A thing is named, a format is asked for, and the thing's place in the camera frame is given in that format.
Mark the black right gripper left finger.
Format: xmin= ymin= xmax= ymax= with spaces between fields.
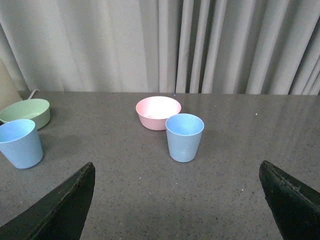
xmin=0 ymin=162 xmax=96 ymax=240

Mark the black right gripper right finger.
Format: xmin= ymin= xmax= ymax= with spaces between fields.
xmin=259 ymin=160 xmax=320 ymax=240

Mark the blue cup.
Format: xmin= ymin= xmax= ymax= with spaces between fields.
xmin=165 ymin=113 xmax=205 ymax=163
xmin=0 ymin=119 xmax=44 ymax=169

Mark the green bowl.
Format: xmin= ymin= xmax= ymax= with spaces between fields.
xmin=0 ymin=98 xmax=51 ymax=130

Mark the cream white toaster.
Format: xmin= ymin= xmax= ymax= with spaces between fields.
xmin=0 ymin=59 xmax=22 ymax=111

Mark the pink bowl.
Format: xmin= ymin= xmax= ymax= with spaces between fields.
xmin=135 ymin=96 xmax=182 ymax=131

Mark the grey curtain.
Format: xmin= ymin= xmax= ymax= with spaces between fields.
xmin=0 ymin=0 xmax=320 ymax=95

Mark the white toaster power cord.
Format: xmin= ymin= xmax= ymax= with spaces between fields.
xmin=27 ymin=89 xmax=41 ymax=100

